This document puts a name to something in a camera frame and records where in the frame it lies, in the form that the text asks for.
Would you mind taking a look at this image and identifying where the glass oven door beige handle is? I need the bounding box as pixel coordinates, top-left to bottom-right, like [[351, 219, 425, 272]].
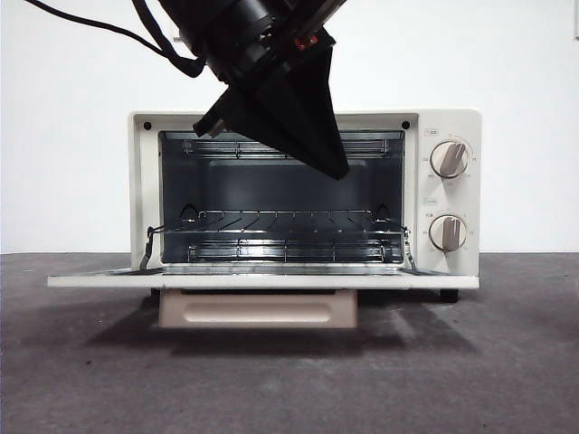
[[48, 264, 479, 329]]

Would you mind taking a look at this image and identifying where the oven heating element guard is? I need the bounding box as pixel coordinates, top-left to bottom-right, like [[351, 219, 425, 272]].
[[188, 243, 391, 264], [183, 138, 391, 160]]

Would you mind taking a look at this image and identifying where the cream oven knob beige grip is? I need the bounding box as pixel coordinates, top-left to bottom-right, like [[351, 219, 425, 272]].
[[428, 213, 469, 252], [429, 140, 470, 178]]

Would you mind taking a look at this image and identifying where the cream Toshiba toaster oven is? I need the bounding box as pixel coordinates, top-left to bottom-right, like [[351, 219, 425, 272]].
[[128, 108, 482, 291]]

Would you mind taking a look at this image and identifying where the thick black sleeved cable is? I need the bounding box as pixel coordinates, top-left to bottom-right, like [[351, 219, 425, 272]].
[[132, 0, 204, 80]]

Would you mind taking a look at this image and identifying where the metal wire oven rack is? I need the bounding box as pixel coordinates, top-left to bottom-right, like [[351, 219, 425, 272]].
[[148, 209, 411, 237]]

